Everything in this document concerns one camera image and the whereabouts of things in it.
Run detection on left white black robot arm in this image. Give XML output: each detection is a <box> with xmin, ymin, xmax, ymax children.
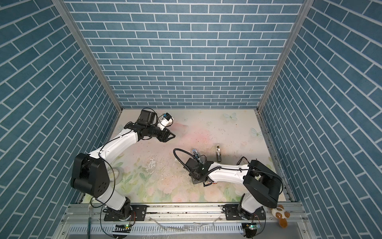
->
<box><xmin>70</xmin><ymin>108</ymin><xmax>175</xmax><ymax>211</ymax></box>

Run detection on beige stapler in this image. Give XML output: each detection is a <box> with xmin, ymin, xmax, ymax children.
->
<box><xmin>216</xmin><ymin>144</ymin><xmax>222</xmax><ymax>162</ymax></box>

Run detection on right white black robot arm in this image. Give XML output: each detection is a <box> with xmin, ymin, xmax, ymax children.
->
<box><xmin>184</xmin><ymin>158</ymin><xmax>282</xmax><ymax>214</ymax></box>

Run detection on clear tape roll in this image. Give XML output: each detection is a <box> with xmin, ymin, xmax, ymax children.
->
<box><xmin>108</xmin><ymin>167</ymin><xmax>124</xmax><ymax>185</ymax></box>

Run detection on white slotted cable duct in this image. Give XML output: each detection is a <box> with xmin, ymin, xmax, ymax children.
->
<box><xmin>68</xmin><ymin>223</ymin><xmax>244</xmax><ymax>236</ymax></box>

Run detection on plush toy animal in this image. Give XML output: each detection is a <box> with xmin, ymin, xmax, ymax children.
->
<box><xmin>271</xmin><ymin>205</ymin><xmax>290</xmax><ymax>229</ymax></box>

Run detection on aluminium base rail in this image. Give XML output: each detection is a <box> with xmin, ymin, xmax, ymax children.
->
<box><xmin>62</xmin><ymin>202</ymin><xmax>308</xmax><ymax>225</ymax></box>

